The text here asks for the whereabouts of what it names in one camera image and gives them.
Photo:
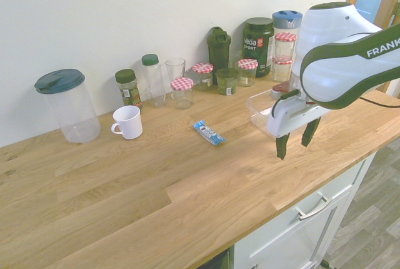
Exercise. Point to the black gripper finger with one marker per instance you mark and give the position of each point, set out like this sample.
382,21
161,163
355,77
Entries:
282,147
310,133

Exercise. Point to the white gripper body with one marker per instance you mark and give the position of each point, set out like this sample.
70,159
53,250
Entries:
292,117

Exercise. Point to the blue protein bar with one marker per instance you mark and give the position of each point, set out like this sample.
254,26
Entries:
208,132

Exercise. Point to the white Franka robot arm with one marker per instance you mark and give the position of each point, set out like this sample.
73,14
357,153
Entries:
331,62

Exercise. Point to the clear rectangular plastic container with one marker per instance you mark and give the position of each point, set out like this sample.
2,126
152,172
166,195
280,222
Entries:
257,109

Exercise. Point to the dark Vega protein powder tub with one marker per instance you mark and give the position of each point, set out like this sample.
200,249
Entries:
258,43

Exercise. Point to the glass jar red checkered lid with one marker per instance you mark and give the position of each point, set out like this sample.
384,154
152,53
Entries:
203,76
182,92
282,69
247,72
285,45

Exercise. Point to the short dark green tub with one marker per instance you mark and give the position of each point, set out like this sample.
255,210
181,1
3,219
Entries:
226,81

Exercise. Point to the white cabinet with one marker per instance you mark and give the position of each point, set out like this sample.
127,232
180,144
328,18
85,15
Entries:
312,219

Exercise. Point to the dark green shaker bottle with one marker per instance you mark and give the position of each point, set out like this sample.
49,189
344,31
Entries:
219,51

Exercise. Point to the tall canister with blue lid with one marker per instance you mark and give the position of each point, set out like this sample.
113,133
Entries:
287,18

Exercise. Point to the tall clear drinking glass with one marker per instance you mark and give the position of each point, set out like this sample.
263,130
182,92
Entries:
175,69

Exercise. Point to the clear bottle with green lid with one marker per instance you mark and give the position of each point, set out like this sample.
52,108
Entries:
153,81

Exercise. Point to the white mug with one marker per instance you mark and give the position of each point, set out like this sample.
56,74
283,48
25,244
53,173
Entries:
128,122

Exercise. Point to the spice jar with dark lid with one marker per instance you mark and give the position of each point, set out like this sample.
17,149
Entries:
128,89

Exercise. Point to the clear canister with teal lid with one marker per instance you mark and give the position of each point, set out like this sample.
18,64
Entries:
70,106

